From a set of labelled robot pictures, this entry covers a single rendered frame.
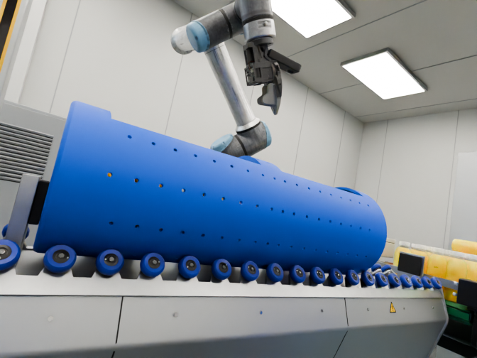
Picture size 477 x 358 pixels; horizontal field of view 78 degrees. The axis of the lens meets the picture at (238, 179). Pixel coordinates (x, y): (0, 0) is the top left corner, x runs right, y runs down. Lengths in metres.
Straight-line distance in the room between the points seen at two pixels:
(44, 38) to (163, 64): 1.17
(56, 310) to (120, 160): 0.25
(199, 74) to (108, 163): 3.53
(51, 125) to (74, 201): 1.58
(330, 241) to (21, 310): 0.64
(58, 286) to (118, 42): 3.30
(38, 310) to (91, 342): 0.09
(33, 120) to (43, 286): 1.59
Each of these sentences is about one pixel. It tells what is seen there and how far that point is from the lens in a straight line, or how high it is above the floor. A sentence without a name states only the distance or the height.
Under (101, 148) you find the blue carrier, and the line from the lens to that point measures 0.52.
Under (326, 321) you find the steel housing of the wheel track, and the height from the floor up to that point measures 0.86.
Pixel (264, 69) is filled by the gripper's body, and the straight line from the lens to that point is 0.89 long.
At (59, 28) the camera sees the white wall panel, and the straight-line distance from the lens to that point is 3.59.
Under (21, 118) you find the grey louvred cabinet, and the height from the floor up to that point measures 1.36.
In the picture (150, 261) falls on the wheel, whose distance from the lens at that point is 0.58.
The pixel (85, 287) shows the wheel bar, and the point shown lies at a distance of 0.56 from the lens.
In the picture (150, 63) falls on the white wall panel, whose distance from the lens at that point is 3.74.
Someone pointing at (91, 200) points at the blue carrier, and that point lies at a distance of 0.51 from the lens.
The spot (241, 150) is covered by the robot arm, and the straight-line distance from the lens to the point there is 1.60.
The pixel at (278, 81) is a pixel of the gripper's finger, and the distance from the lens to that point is 0.89.
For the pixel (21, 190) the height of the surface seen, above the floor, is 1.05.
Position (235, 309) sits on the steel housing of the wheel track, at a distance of 0.67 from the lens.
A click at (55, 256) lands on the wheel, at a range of 0.55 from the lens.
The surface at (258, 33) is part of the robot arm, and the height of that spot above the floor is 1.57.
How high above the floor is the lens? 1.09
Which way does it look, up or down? 6 degrees up
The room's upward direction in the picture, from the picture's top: 11 degrees clockwise
